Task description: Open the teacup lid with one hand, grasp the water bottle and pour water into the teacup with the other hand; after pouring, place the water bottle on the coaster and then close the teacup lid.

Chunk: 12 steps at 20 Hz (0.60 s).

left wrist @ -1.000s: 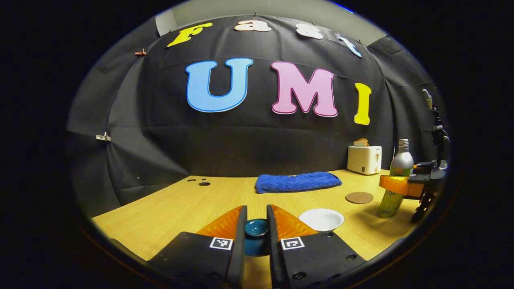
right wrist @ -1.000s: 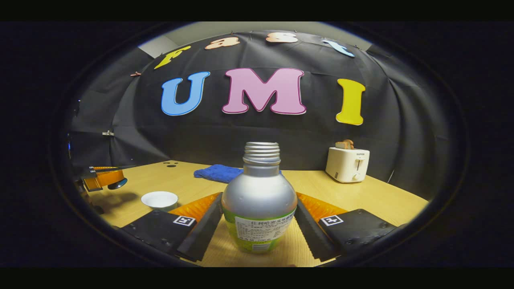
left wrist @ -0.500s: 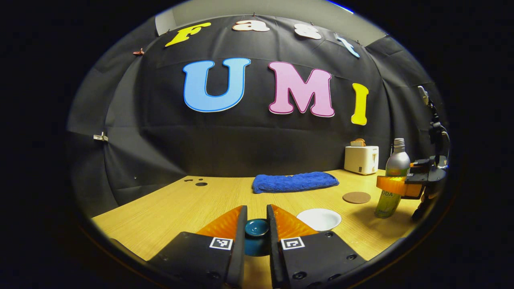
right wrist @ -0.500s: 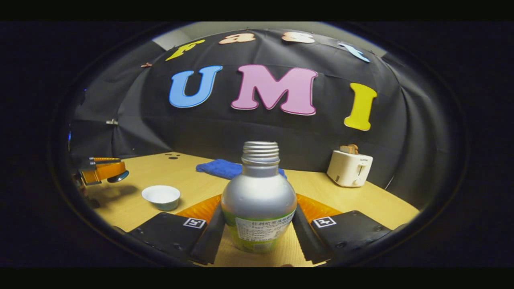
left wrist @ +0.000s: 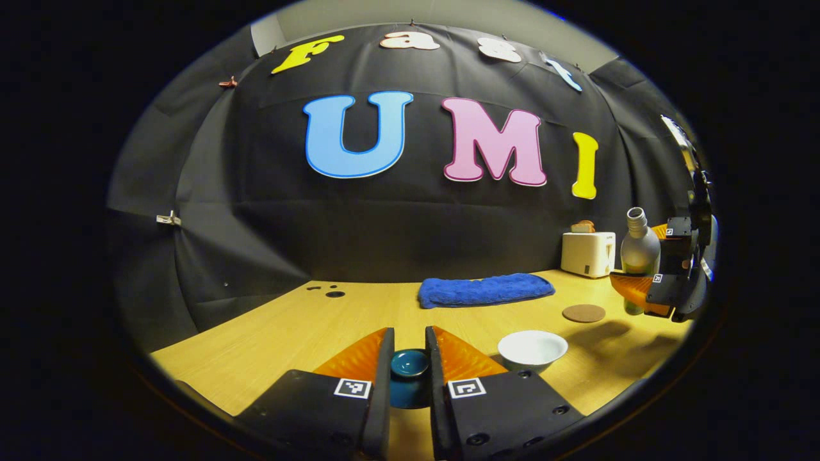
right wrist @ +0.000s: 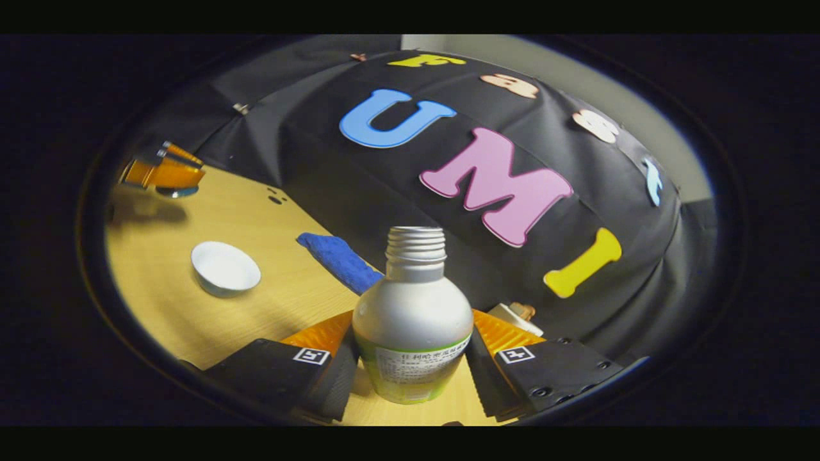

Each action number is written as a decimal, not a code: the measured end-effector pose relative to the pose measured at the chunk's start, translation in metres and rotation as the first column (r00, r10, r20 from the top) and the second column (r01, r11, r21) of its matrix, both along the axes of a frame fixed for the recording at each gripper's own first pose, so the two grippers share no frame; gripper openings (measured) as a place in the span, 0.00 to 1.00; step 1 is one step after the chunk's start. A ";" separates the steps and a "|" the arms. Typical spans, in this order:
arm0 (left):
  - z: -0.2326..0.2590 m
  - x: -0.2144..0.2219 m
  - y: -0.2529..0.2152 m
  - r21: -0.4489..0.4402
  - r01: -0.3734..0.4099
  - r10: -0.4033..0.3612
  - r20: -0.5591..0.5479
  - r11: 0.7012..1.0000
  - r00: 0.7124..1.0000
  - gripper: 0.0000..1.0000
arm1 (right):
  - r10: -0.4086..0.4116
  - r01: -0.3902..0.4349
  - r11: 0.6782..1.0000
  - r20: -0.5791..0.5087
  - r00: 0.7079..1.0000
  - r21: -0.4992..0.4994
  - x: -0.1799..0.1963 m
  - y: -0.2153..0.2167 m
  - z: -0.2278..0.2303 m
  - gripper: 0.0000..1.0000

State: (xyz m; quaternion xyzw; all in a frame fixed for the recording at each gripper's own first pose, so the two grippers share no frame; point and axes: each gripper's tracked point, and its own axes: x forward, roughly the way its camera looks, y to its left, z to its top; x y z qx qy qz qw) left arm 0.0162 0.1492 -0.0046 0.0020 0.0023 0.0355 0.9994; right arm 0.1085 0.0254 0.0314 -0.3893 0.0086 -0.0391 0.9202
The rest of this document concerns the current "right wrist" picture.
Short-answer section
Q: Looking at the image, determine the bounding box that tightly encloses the blue towel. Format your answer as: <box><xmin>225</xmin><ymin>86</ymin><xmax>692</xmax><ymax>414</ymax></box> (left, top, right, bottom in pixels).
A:
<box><xmin>297</xmin><ymin>232</ymin><xmax>385</xmax><ymax>296</ymax></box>

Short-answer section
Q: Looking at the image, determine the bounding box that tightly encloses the silver green water bottle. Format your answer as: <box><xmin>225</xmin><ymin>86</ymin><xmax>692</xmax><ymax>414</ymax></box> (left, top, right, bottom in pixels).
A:
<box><xmin>352</xmin><ymin>226</ymin><xmax>475</xmax><ymax>405</ymax></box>

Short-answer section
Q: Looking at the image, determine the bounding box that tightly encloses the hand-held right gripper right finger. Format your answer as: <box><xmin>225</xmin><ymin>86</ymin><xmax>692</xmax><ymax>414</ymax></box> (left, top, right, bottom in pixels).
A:
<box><xmin>466</xmin><ymin>309</ymin><xmax>623</xmax><ymax>422</ymax></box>

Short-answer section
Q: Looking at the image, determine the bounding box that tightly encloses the teal teacup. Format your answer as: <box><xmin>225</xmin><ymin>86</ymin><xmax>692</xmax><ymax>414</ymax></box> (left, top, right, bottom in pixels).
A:
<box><xmin>191</xmin><ymin>241</ymin><xmax>262</xmax><ymax>298</ymax></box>

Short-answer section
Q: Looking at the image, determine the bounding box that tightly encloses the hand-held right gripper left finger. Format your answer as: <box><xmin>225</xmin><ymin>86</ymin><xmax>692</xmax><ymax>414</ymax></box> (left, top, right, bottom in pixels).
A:
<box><xmin>179</xmin><ymin>311</ymin><xmax>361</xmax><ymax>423</ymax></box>

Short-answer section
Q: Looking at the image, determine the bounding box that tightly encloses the black backdrop cloth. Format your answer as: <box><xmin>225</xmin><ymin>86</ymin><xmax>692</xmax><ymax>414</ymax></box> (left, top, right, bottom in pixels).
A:
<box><xmin>128</xmin><ymin>35</ymin><xmax>718</xmax><ymax>366</ymax></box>

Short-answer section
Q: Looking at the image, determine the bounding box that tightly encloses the white toaster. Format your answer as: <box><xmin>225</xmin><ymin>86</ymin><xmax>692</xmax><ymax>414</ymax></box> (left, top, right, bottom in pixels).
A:
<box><xmin>487</xmin><ymin>303</ymin><xmax>545</xmax><ymax>337</ymax></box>

